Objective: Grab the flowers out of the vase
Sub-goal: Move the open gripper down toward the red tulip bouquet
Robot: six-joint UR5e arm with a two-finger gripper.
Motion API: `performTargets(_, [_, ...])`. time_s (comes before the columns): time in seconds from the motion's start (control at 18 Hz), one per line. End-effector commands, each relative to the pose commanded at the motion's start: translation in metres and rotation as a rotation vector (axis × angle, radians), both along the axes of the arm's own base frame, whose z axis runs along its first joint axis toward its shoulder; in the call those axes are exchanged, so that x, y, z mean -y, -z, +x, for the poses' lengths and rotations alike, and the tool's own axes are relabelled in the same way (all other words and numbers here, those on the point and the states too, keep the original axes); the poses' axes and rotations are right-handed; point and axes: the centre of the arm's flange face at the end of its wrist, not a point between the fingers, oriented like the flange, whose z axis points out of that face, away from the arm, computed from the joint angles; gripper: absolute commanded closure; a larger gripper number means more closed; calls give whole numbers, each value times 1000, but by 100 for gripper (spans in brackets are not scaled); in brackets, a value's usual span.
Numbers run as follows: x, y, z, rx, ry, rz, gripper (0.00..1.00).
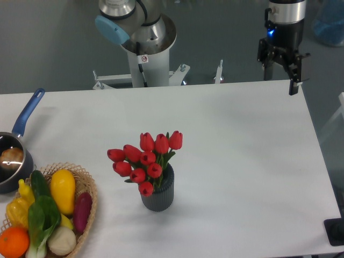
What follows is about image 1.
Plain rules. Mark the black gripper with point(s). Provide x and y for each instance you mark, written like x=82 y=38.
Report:
x=281 y=45

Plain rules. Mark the red tulip bouquet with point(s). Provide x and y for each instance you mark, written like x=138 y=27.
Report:
x=146 y=165

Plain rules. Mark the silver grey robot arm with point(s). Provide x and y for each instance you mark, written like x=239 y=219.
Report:
x=147 y=35

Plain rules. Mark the dark grey ribbed vase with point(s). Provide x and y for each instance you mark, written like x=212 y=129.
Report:
x=163 y=196

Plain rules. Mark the blue transparent container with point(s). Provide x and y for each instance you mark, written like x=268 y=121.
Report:
x=327 y=26

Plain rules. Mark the black device at edge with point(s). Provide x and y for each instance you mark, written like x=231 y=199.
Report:
x=334 y=231

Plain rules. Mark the woven wicker basket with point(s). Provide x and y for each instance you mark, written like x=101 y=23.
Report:
x=84 y=183

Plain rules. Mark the purple eggplant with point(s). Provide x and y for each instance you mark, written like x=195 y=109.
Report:
x=82 y=211

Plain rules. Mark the yellow squash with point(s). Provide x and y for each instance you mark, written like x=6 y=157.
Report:
x=63 y=191

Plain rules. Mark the yellow banana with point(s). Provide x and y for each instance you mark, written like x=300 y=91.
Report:
x=65 y=222

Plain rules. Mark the dark green cucumber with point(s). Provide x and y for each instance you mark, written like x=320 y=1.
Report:
x=39 y=184

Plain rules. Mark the white garlic bulb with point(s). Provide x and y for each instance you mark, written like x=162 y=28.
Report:
x=62 y=241

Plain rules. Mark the green bok choy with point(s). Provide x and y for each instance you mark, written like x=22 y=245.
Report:
x=43 y=218

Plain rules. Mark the bread roll in pan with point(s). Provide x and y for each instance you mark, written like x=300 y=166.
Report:
x=12 y=158

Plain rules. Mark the yellow bell pepper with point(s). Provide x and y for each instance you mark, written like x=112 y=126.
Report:
x=17 y=210

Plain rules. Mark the orange fruit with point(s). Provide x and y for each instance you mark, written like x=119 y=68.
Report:
x=14 y=242

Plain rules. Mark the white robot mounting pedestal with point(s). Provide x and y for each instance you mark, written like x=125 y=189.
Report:
x=146 y=71

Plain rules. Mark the blue handled saucepan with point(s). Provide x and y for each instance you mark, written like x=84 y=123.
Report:
x=10 y=178

